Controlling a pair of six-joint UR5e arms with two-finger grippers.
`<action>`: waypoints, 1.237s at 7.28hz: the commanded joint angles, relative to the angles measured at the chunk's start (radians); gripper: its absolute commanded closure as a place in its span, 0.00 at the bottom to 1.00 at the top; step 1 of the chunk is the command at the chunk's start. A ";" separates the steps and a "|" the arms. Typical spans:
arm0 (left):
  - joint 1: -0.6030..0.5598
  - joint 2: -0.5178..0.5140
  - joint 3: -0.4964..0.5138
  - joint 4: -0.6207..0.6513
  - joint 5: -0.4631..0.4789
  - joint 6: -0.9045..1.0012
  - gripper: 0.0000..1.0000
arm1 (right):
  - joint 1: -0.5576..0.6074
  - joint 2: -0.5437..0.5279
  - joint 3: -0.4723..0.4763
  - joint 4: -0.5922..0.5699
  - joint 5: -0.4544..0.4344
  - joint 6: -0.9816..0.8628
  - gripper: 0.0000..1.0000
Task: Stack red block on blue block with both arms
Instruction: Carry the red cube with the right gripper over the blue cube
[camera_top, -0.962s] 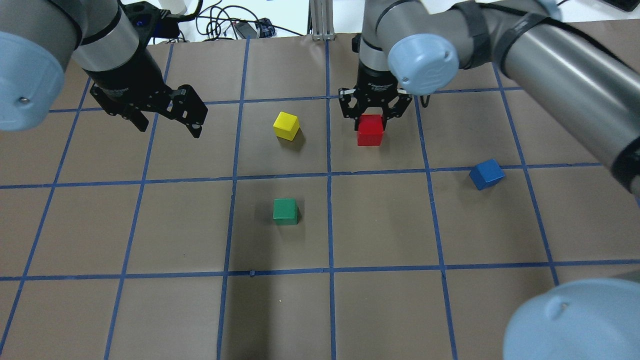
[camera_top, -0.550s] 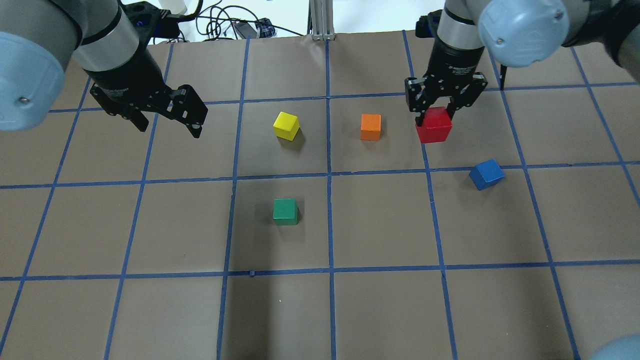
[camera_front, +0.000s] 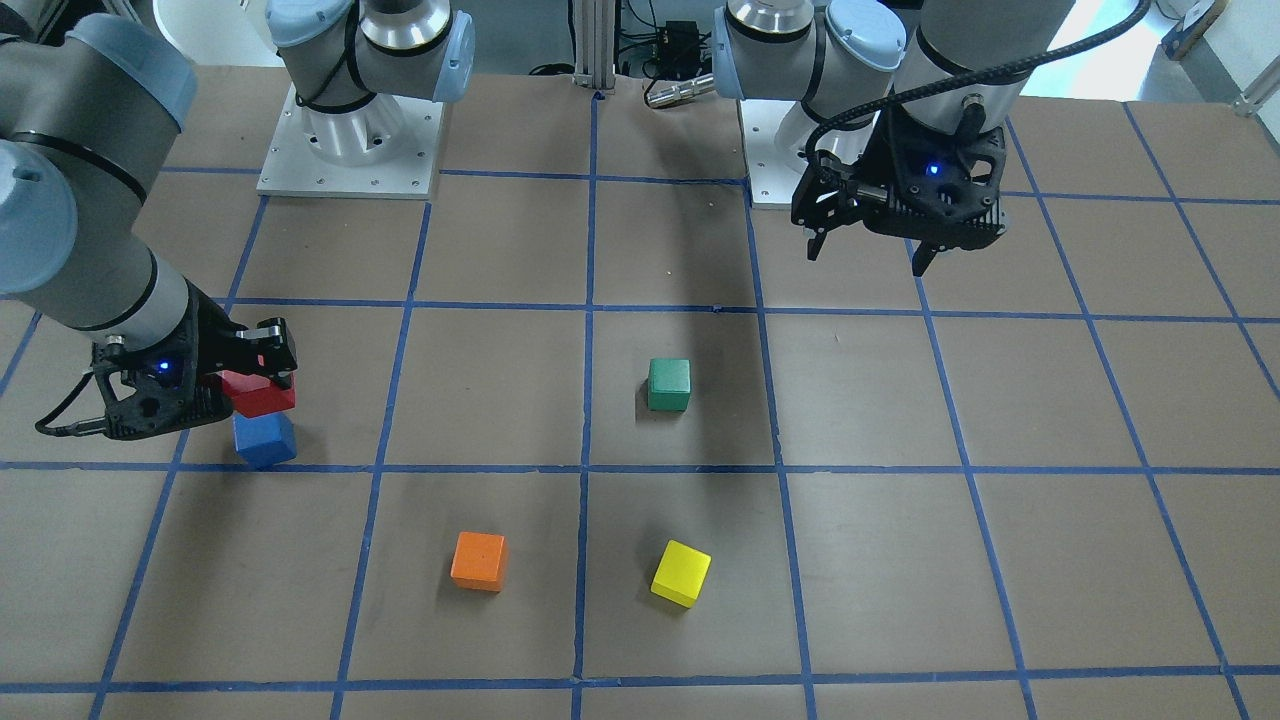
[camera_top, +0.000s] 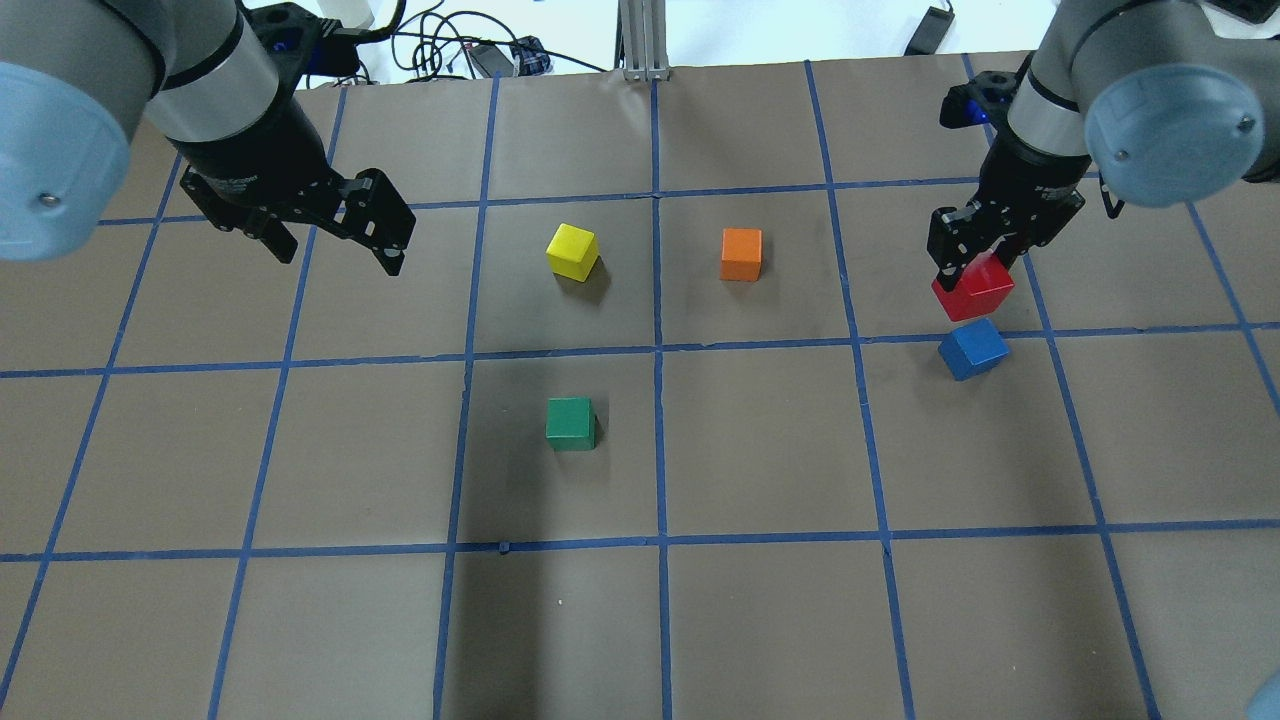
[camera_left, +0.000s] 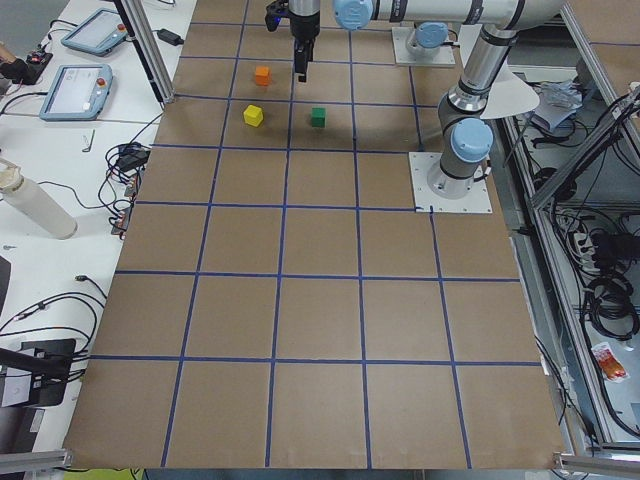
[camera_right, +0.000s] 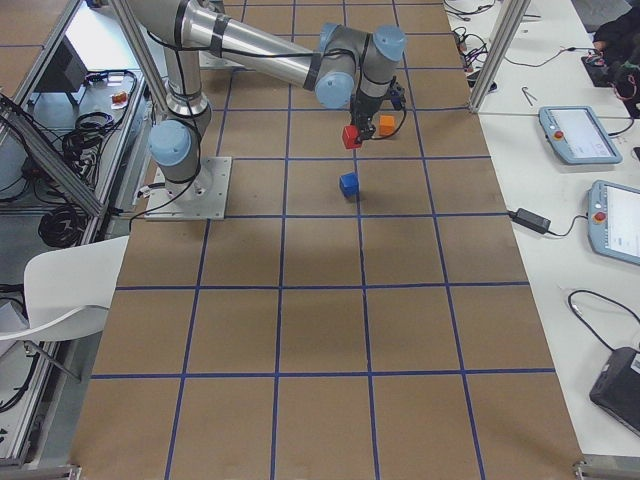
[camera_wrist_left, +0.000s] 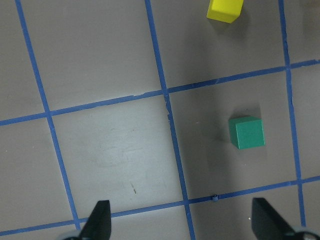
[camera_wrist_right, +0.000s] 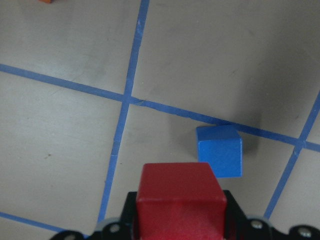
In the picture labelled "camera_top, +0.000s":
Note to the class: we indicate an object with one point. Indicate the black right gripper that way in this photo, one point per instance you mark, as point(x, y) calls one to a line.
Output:
point(1020, 176)

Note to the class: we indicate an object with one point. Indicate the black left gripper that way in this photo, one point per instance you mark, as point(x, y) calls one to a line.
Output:
point(258, 152)

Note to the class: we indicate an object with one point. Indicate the red wooden block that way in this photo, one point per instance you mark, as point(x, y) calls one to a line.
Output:
point(979, 291)

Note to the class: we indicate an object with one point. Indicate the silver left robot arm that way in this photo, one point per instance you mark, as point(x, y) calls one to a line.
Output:
point(217, 81)

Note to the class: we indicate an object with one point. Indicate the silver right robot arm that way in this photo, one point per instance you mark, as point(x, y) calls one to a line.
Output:
point(1145, 92)

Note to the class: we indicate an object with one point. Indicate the blue wooden block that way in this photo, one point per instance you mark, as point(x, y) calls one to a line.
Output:
point(973, 349)

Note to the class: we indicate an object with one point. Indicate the orange wooden block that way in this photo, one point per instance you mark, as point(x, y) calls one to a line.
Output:
point(742, 254)

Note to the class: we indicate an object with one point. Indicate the yellow wooden block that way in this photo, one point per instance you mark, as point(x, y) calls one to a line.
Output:
point(572, 252)

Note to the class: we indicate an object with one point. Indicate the green wooden block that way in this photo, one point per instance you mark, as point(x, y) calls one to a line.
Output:
point(571, 424)

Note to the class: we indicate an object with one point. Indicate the black power adapter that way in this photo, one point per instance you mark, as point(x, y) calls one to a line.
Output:
point(930, 31)

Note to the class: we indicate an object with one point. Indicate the brown paper table mat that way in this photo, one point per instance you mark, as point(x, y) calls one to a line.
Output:
point(237, 489)

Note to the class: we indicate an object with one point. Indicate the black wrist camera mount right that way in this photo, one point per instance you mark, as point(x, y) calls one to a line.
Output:
point(985, 100)

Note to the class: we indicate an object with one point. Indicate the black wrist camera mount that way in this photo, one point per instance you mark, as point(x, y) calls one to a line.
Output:
point(304, 44)
point(985, 100)

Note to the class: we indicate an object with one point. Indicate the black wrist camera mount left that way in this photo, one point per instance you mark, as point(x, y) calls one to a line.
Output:
point(304, 44)

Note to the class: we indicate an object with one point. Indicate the aluminium frame post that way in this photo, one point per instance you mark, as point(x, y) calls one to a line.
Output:
point(641, 45)

